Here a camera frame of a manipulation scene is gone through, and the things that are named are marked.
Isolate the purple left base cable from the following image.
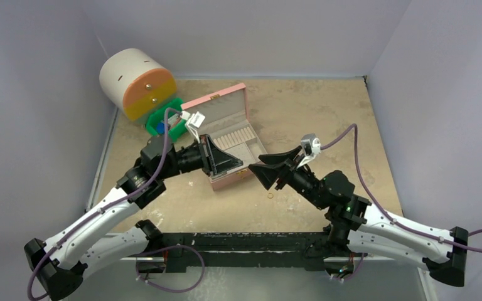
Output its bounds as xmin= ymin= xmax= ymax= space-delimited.
xmin=136 ymin=246 xmax=205 ymax=294

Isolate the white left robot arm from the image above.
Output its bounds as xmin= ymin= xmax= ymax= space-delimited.
xmin=24 ymin=134 xmax=243 ymax=300

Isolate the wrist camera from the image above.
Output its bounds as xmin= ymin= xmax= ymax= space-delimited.
xmin=297 ymin=133 xmax=321 ymax=169
xmin=181 ymin=111 xmax=206 ymax=141

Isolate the pink jewelry box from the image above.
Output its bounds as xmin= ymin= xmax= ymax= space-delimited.
xmin=181 ymin=83 xmax=267 ymax=191

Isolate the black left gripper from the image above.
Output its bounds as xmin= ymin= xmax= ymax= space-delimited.
xmin=158 ymin=134 xmax=242 ymax=180

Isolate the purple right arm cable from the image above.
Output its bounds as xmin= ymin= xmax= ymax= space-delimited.
xmin=319 ymin=122 xmax=482 ymax=256

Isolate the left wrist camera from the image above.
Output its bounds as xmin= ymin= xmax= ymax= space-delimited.
xmin=181 ymin=111 xmax=206 ymax=141

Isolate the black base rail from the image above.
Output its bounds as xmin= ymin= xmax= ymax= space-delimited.
xmin=142 ymin=232 xmax=361 ymax=273

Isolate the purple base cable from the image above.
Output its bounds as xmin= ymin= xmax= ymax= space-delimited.
xmin=136 ymin=246 xmax=205 ymax=294
xmin=329 ymin=253 xmax=368 ymax=283

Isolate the white cylindrical drawer cabinet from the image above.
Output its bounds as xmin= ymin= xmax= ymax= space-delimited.
xmin=99 ymin=48 xmax=177 ymax=125

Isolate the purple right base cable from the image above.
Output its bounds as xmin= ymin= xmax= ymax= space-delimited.
xmin=329 ymin=253 xmax=368 ymax=283

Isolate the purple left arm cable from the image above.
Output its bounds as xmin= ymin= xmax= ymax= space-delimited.
xmin=26 ymin=107 xmax=184 ymax=301

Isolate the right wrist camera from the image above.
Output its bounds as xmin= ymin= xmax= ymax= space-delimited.
xmin=297 ymin=133 xmax=321 ymax=169

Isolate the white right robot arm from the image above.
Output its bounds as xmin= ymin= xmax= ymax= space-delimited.
xmin=248 ymin=147 xmax=468 ymax=287

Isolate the green plastic bin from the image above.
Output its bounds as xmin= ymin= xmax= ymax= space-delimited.
xmin=145 ymin=97 xmax=187 ymax=142

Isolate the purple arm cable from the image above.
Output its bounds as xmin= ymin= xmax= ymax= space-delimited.
xmin=26 ymin=107 xmax=184 ymax=301
xmin=319 ymin=122 xmax=482 ymax=256

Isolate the blue item in bin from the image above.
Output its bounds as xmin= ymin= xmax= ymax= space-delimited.
xmin=155 ymin=122 xmax=165 ymax=135

